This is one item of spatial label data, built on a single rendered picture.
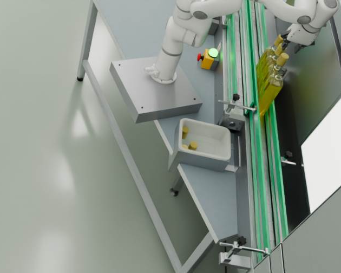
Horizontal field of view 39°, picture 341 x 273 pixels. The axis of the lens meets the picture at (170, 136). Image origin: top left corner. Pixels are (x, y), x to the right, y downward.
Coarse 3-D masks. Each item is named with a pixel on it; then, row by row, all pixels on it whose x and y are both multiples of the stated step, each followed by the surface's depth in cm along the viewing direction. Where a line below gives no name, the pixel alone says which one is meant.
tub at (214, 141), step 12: (192, 120) 202; (180, 132) 197; (192, 132) 207; (204, 132) 207; (216, 132) 207; (228, 132) 204; (180, 144) 193; (204, 144) 206; (216, 144) 208; (228, 144) 200; (204, 156) 194; (216, 156) 194; (228, 156) 196
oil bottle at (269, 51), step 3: (267, 48) 208; (270, 48) 206; (264, 51) 210; (267, 51) 207; (270, 51) 205; (273, 51) 205; (264, 54) 210; (267, 54) 206; (270, 54) 205; (273, 54) 205; (261, 57) 212; (264, 57) 209; (261, 60) 211; (264, 60) 208; (258, 63) 215; (261, 63) 211; (258, 66) 214; (258, 69) 213
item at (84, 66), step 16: (96, 16) 272; (80, 64) 300; (80, 80) 311; (96, 80) 289; (112, 128) 273; (128, 160) 260; (144, 192) 251; (160, 224) 242; (208, 240) 197; (176, 256) 234; (192, 256) 213; (176, 272) 232
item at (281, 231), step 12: (264, 12) 244; (264, 24) 238; (264, 36) 234; (264, 48) 230; (276, 120) 199; (276, 132) 194; (276, 144) 191; (276, 156) 188; (276, 168) 186; (276, 180) 184; (276, 192) 182; (276, 204) 179; (276, 216) 176; (276, 228) 174; (276, 240) 172
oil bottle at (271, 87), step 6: (270, 78) 196; (276, 78) 194; (282, 78) 196; (264, 84) 201; (270, 84) 195; (276, 84) 195; (282, 84) 195; (264, 90) 200; (270, 90) 198; (276, 90) 197; (258, 96) 205; (264, 96) 201; (270, 96) 200; (264, 102) 203; (270, 102) 203; (264, 108) 206
